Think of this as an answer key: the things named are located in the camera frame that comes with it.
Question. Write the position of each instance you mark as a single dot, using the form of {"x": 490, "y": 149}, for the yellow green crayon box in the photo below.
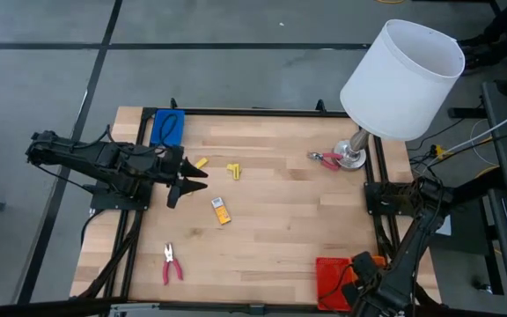
{"x": 222, "y": 215}

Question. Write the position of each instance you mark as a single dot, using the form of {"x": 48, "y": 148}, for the silver table lamp white shade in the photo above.
{"x": 403, "y": 88}

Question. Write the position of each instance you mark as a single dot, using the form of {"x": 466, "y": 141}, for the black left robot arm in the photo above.
{"x": 104, "y": 160}

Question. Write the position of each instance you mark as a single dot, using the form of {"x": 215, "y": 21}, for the black table frame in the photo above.
{"x": 258, "y": 112}

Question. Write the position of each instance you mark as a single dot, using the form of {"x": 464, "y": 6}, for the blue plastic basket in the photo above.
{"x": 154, "y": 132}

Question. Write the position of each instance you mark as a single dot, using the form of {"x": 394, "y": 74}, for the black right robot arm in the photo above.
{"x": 412, "y": 238}

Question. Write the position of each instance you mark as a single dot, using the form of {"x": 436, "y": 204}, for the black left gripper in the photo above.
{"x": 170, "y": 165}

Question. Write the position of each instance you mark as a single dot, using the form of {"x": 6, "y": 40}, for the person's legs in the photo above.
{"x": 500, "y": 31}

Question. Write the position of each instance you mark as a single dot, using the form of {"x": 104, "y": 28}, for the orange plastic basket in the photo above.
{"x": 328, "y": 282}

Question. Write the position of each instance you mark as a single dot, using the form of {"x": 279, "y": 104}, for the yellow eraser block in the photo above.
{"x": 201, "y": 163}
{"x": 236, "y": 172}

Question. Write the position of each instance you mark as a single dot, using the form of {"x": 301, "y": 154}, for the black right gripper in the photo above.
{"x": 365, "y": 266}

